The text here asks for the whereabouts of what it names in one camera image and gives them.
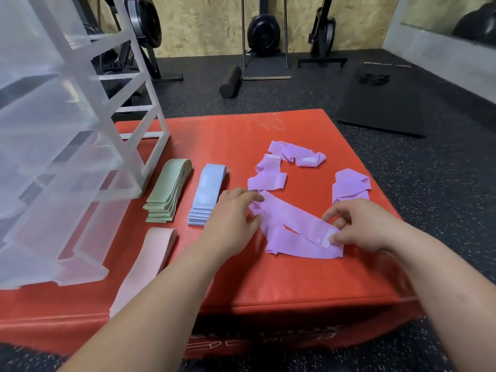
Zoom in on person's right hand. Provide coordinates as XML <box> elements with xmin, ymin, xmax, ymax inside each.
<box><xmin>321</xmin><ymin>198</ymin><xmax>408</xmax><ymax>254</ymax></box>

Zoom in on person's left hand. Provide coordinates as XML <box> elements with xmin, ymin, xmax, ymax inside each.
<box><xmin>197</xmin><ymin>188</ymin><xmax>266</xmax><ymax>260</ymax></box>

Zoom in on stack of blue bands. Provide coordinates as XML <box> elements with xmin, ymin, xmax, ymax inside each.
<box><xmin>187</xmin><ymin>163</ymin><xmax>227</xmax><ymax>227</ymax></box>

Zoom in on purple band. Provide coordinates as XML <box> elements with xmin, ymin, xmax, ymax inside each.
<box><xmin>268</xmin><ymin>140</ymin><xmax>327</xmax><ymax>168</ymax></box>
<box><xmin>332</xmin><ymin>168</ymin><xmax>372</xmax><ymax>204</ymax></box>
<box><xmin>247</xmin><ymin>153</ymin><xmax>288</xmax><ymax>192</ymax></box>
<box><xmin>247</xmin><ymin>191</ymin><xmax>345</xmax><ymax>260</ymax></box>

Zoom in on stack of green bands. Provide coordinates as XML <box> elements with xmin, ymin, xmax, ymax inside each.
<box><xmin>143</xmin><ymin>158</ymin><xmax>193</xmax><ymax>224</ymax></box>

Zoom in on stack of pink bands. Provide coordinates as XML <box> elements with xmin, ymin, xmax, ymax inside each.
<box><xmin>109</xmin><ymin>227</ymin><xmax>178</xmax><ymax>318</ymax></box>

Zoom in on clear plastic drawer unit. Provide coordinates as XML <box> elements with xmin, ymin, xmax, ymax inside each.
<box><xmin>0</xmin><ymin>0</ymin><xmax>171</xmax><ymax>200</ymax></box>

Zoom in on translucent plastic drawer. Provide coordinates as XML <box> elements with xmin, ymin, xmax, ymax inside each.
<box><xmin>0</xmin><ymin>75</ymin><xmax>125</xmax><ymax>220</ymax></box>
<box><xmin>0</xmin><ymin>0</ymin><xmax>67</xmax><ymax>89</ymax></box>
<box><xmin>58</xmin><ymin>197</ymin><xmax>131</xmax><ymax>286</ymax></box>
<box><xmin>0</xmin><ymin>131</ymin><xmax>142</xmax><ymax>290</ymax></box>

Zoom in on person's left forearm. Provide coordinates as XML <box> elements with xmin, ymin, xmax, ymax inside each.
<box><xmin>58</xmin><ymin>243</ymin><xmax>222</xmax><ymax>372</ymax></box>

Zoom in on person's right forearm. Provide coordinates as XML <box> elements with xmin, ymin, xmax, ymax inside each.
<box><xmin>383</xmin><ymin>224</ymin><xmax>496</xmax><ymax>372</ymax></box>

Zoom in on red soft plyo box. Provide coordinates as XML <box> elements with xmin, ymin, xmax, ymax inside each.
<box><xmin>0</xmin><ymin>108</ymin><xmax>423</xmax><ymax>359</ymax></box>

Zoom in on black exercise mat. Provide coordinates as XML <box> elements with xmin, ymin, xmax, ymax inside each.
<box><xmin>337</xmin><ymin>62</ymin><xmax>427</xmax><ymax>138</ymax></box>

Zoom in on black foam roller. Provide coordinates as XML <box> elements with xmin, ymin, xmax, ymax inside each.
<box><xmin>219</xmin><ymin>65</ymin><xmax>243</xmax><ymax>99</ymax></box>

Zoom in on black ski machine with stand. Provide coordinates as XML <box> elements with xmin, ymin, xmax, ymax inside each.
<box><xmin>241</xmin><ymin>0</ymin><xmax>293</xmax><ymax>81</ymax></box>

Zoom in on black upright rowing machine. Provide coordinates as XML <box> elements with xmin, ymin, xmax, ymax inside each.
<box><xmin>297</xmin><ymin>0</ymin><xmax>348</xmax><ymax>69</ymax></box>

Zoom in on black straps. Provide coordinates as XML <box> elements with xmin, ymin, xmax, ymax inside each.
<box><xmin>357</xmin><ymin>73</ymin><xmax>391</xmax><ymax>87</ymax></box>

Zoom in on wall mirror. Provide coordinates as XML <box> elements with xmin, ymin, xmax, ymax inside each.
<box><xmin>401</xmin><ymin>0</ymin><xmax>496</xmax><ymax>49</ymax></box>

